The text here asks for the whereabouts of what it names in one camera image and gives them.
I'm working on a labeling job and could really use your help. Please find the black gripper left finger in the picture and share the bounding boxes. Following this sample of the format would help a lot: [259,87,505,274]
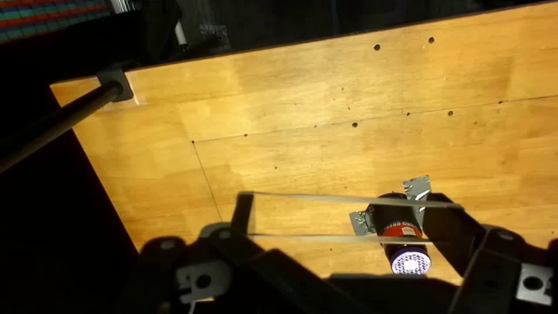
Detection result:
[137,190,376,314]

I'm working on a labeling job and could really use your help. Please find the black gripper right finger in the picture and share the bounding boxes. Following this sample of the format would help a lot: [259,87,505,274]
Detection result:
[423,192,558,314]

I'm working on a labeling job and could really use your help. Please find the black cup with red band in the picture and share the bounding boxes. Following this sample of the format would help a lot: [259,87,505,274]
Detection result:
[366,199,434,278]

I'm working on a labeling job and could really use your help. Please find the grey metal pole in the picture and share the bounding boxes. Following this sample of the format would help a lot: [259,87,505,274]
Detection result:
[0,80,127,176]

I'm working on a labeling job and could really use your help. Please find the striped red teal cloth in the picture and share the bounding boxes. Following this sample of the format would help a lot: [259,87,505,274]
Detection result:
[0,0,113,46]

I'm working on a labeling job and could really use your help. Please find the small grey duct tape piece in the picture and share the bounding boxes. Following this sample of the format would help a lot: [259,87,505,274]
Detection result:
[347,209,376,237]

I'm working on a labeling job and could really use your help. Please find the grey metal pole bracket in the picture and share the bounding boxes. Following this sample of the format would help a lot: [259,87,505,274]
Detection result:
[94,66,136,105]

